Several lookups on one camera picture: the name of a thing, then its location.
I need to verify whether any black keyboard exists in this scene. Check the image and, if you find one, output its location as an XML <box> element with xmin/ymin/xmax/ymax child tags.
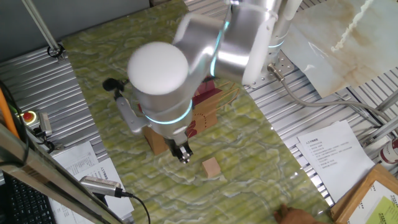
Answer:
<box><xmin>0</xmin><ymin>172</ymin><xmax>57</xmax><ymax>224</ymax></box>

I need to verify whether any steel frame beam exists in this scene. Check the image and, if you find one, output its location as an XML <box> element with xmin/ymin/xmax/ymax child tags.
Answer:
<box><xmin>0</xmin><ymin>123</ymin><xmax>125</xmax><ymax>224</ymax></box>

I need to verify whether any yellow green note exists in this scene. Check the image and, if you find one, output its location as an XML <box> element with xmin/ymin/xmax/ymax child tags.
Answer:
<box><xmin>365</xmin><ymin>195</ymin><xmax>398</xmax><ymax>224</ymax></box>

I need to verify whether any red emergency stop button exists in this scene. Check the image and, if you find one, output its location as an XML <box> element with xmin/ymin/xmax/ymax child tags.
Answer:
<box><xmin>19</xmin><ymin>110</ymin><xmax>37</xmax><ymax>127</ymax></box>

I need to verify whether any small grey box device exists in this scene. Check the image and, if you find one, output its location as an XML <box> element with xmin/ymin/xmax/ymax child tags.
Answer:
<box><xmin>37</xmin><ymin>111</ymin><xmax>53</xmax><ymax>138</ymax></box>

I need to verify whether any white printed paper sheet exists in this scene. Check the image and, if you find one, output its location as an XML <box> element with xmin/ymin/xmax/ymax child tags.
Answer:
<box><xmin>73</xmin><ymin>157</ymin><xmax>135</xmax><ymax>220</ymax></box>
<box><xmin>52</xmin><ymin>141</ymin><xmax>100</xmax><ymax>177</ymax></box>
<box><xmin>295</xmin><ymin>141</ymin><xmax>308</xmax><ymax>164</ymax></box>
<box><xmin>297</xmin><ymin>119</ymin><xmax>376</xmax><ymax>203</ymax></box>
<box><xmin>346</xmin><ymin>180</ymin><xmax>398</xmax><ymax>224</ymax></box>

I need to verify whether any thick grey robot cable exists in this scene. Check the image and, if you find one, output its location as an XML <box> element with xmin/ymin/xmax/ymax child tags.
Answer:
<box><xmin>267</xmin><ymin>63</ymin><xmax>398</xmax><ymax>131</ymax></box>

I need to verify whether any small wooden cube block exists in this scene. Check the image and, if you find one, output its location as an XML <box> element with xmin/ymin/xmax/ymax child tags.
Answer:
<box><xmin>201</xmin><ymin>156</ymin><xmax>222</xmax><ymax>179</ymax></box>

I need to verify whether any white marble pattern sheet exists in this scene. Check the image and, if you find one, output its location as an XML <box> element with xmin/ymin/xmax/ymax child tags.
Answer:
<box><xmin>284</xmin><ymin>0</ymin><xmax>398</xmax><ymax>100</ymax></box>

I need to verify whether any Costa brown red paper bag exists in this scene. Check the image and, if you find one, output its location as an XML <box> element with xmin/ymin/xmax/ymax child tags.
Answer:
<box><xmin>141</xmin><ymin>79</ymin><xmax>241</xmax><ymax>156</ymax></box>

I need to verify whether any orange tube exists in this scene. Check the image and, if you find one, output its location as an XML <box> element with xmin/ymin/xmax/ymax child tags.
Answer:
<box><xmin>0</xmin><ymin>88</ymin><xmax>20</xmax><ymax>139</ymax></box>

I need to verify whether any green marble pattern mat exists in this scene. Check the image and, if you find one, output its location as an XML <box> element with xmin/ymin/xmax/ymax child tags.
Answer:
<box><xmin>61</xmin><ymin>0</ymin><xmax>335</xmax><ymax>224</ymax></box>

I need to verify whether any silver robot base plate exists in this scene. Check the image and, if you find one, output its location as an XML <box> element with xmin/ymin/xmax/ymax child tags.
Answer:
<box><xmin>245</xmin><ymin>51</ymin><xmax>295</xmax><ymax>90</ymax></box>

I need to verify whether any aluminium profile bar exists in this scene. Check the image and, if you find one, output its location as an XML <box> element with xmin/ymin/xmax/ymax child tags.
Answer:
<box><xmin>374</xmin><ymin>89</ymin><xmax>398</xmax><ymax>113</ymax></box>
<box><xmin>360</xmin><ymin>115</ymin><xmax>398</xmax><ymax>149</ymax></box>

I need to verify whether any aluminium camera pole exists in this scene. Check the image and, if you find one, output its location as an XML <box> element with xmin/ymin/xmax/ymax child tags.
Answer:
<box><xmin>21</xmin><ymin>0</ymin><xmax>66</xmax><ymax>62</ymax></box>

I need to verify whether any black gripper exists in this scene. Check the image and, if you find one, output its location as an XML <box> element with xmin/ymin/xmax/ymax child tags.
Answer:
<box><xmin>164</xmin><ymin>136</ymin><xmax>193</xmax><ymax>164</ymax></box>

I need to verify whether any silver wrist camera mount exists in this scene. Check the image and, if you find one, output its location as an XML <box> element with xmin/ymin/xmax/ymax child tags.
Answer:
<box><xmin>114</xmin><ymin>95</ymin><xmax>149</xmax><ymax>135</ymax></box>

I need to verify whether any black camera cable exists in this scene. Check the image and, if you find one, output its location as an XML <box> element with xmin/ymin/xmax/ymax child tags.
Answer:
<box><xmin>119</xmin><ymin>191</ymin><xmax>152</xmax><ymax>224</ymax></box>

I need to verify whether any black cable loop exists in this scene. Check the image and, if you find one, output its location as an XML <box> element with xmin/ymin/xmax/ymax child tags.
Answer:
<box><xmin>47</xmin><ymin>43</ymin><xmax>65</xmax><ymax>59</ymax></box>

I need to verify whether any black loose cable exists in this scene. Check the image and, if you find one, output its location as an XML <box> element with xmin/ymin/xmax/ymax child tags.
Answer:
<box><xmin>0</xmin><ymin>80</ymin><xmax>56</xmax><ymax>167</ymax></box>

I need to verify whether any red white can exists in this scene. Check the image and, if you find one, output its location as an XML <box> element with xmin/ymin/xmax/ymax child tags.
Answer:
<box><xmin>378</xmin><ymin>138</ymin><xmax>398</xmax><ymax>166</ymax></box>

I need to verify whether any wooden frame tray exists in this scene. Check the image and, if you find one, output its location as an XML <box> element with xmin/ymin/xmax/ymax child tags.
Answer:
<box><xmin>329</xmin><ymin>164</ymin><xmax>398</xmax><ymax>224</ymax></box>

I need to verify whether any person's bare hand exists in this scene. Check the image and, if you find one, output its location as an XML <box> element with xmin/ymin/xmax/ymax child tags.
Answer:
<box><xmin>273</xmin><ymin>203</ymin><xmax>318</xmax><ymax>224</ymax></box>

